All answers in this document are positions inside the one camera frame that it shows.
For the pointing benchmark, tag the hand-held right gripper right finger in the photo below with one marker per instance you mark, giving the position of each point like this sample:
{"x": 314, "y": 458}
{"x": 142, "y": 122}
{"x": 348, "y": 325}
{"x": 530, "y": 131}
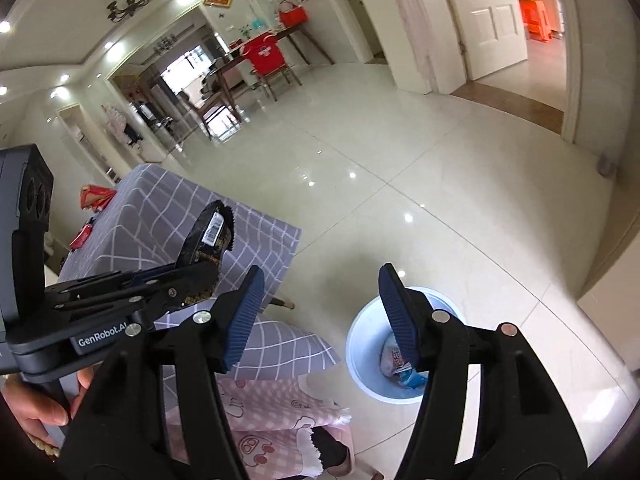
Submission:
{"x": 400, "y": 315}

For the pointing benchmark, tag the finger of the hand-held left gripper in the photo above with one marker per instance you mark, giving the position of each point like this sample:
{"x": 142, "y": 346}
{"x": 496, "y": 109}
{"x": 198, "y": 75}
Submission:
{"x": 110, "y": 282}
{"x": 192, "y": 285}

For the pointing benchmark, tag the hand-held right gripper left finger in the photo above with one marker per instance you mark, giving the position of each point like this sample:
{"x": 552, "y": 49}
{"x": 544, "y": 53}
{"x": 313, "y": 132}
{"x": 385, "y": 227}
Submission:
{"x": 245, "y": 320}

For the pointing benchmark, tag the white plastic bin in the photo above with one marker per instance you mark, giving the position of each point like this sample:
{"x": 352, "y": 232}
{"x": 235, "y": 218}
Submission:
{"x": 365, "y": 340}

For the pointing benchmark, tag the clear plastic bag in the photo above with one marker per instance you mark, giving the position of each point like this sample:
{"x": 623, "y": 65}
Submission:
{"x": 392, "y": 360}

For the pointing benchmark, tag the black gold snack wrapper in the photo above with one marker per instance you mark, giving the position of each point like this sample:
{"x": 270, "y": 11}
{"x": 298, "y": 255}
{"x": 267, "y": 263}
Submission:
{"x": 205, "y": 232}

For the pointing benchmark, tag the blue foil wrapper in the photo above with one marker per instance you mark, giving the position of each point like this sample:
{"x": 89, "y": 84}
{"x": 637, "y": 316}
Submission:
{"x": 414, "y": 381}

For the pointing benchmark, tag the person's left hand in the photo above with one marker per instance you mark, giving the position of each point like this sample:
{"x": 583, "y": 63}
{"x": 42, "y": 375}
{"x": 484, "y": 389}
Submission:
{"x": 30, "y": 407}

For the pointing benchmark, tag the wooden table leg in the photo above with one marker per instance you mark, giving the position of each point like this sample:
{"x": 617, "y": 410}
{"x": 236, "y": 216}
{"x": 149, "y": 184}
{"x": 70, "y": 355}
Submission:
{"x": 282, "y": 303}

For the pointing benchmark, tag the small red snack wrapper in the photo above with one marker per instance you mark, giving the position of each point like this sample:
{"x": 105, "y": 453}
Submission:
{"x": 81, "y": 237}

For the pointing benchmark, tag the grey checked tablecloth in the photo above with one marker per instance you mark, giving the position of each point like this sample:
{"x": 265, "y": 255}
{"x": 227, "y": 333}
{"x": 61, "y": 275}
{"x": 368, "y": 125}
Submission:
{"x": 150, "y": 210}

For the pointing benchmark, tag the red printed carton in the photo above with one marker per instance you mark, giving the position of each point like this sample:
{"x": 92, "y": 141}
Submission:
{"x": 95, "y": 197}

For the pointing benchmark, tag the pink printed cloth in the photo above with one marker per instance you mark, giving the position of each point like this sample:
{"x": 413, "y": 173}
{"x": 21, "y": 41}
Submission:
{"x": 260, "y": 410}

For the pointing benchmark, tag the person's foot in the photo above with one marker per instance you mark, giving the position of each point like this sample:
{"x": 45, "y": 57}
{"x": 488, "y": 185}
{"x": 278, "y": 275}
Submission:
{"x": 327, "y": 452}

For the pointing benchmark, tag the coat rack with clothes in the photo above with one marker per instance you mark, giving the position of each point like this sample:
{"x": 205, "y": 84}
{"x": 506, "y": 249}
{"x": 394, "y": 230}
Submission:
{"x": 122, "y": 125}

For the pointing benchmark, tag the wooden dining chair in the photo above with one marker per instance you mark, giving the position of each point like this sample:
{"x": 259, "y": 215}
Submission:
{"x": 220, "y": 112}

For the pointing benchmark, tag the wooden chair with cover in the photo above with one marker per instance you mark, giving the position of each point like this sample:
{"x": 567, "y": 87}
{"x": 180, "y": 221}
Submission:
{"x": 280, "y": 77}

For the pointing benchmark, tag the wooden dining table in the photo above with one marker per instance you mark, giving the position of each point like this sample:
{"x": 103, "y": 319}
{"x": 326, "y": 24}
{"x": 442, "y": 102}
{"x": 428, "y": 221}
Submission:
{"x": 235, "y": 60}

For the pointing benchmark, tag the red chair cover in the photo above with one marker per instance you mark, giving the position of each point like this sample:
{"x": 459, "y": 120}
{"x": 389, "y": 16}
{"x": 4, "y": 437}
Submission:
{"x": 262, "y": 55}

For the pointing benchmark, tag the small dark chandelier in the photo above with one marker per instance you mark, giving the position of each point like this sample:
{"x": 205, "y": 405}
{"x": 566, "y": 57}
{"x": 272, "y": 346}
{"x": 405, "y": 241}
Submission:
{"x": 164, "y": 44}

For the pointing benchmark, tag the black chandelier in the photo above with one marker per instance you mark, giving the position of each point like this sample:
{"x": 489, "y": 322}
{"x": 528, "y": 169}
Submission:
{"x": 127, "y": 2}

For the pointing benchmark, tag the red box on table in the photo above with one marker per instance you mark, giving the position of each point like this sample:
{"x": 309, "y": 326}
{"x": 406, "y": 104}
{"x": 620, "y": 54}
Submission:
{"x": 292, "y": 15}

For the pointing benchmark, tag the white panel door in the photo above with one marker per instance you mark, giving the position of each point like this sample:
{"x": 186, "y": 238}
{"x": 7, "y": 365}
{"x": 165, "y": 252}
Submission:
{"x": 485, "y": 10}

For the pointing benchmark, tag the orange plastic stool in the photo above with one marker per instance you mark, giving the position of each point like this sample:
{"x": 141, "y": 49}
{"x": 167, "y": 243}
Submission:
{"x": 536, "y": 20}

